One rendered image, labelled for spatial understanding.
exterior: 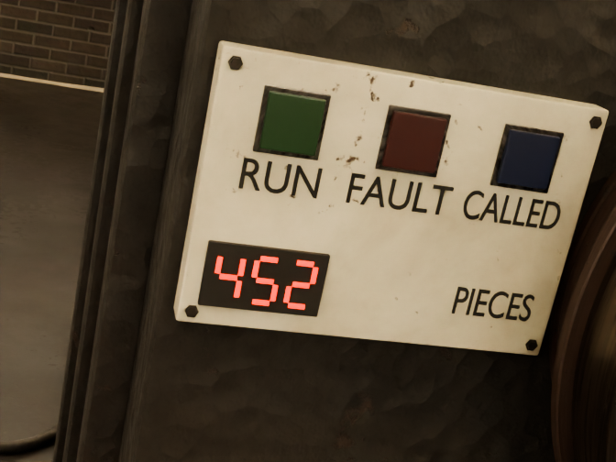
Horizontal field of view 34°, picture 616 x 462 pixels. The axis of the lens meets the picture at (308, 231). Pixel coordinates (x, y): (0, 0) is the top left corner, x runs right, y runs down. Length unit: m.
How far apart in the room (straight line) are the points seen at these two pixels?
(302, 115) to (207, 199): 0.08
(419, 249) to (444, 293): 0.04
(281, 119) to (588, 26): 0.22
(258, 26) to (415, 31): 0.10
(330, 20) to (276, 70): 0.05
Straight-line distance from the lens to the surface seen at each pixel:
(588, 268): 0.65
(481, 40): 0.67
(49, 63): 6.67
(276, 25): 0.63
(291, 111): 0.61
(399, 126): 0.63
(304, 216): 0.64
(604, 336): 0.64
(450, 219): 0.67
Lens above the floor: 1.32
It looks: 17 degrees down
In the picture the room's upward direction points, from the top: 12 degrees clockwise
